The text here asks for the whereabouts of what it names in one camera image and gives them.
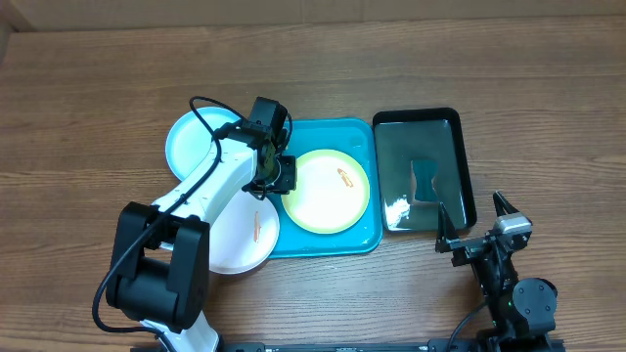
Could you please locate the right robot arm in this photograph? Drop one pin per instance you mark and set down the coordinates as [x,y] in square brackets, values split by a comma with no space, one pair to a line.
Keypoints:
[522,311]

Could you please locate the green scrub sponge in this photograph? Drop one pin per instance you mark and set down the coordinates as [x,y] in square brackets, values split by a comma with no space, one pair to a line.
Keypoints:
[424,173]

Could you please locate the green rimmed plate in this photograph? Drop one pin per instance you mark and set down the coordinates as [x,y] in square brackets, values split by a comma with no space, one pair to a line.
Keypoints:
[332,192]

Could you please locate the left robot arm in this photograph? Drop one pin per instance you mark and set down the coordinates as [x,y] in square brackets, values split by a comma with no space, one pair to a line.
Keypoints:
[160,258]

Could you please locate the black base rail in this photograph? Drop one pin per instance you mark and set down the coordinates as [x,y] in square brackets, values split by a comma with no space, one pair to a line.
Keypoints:
[434,345]

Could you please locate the blue rimmed plate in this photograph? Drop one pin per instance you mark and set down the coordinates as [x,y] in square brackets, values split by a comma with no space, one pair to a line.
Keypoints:
[188,142]

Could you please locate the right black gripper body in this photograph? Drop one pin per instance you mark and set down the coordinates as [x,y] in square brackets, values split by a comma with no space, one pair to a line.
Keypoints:
[471,244]

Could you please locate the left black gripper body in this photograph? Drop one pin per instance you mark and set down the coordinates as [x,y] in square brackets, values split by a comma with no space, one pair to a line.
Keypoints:
[279,180]

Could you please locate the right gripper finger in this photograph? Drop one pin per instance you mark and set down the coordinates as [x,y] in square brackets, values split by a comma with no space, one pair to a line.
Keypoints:
[502,205]
[447,236]

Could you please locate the black water basin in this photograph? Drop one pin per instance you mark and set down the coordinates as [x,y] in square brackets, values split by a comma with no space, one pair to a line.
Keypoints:
[404,135]

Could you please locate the white pink plate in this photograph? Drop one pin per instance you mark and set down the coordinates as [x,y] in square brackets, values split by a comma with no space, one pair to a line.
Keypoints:
[243,236]

